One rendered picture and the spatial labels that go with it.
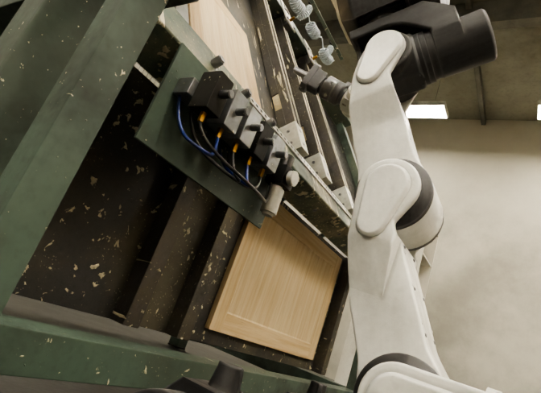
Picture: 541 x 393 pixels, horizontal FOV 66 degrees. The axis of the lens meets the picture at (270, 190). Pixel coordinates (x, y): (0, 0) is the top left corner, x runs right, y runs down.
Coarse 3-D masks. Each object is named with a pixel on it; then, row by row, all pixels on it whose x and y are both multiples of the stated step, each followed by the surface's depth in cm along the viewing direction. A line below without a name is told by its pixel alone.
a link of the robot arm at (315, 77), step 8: (312, 72) 154; (320, 72) 154; (304, 80) 154; (312, 80) 154; (320, 80) 153; (328, 80) 151; (336, 80) 151; (304, 88) 154; (312, 88) 153; (320, 88) 153; (328, 88) 150; (320, 96) 154; (328, 96) 151
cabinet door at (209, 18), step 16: (208, 0) 133; (192, 16) 113; (208, 16) 126; (224, 16) 143; (208, 32) 120; (224, 32) 135; (240, 32) 153; (224, 48) 128; (240, 48) 145; (224, 64) 122; (240, 64) 137; (240, 80) 130; (256, 96) 138
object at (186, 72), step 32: (192, 64) 93; (160, 96) 86; (192, 96) 87; (224, 96) 85; (160, 128) 87; (192, 128) 90; (224, 128) 90; (256, 128) 94; (192, 160) 96; (224, 160) 87; (256, 160) 101; (288, 160) 119; (224, 192) 106; (256, 192) 96; (256, 224) 119
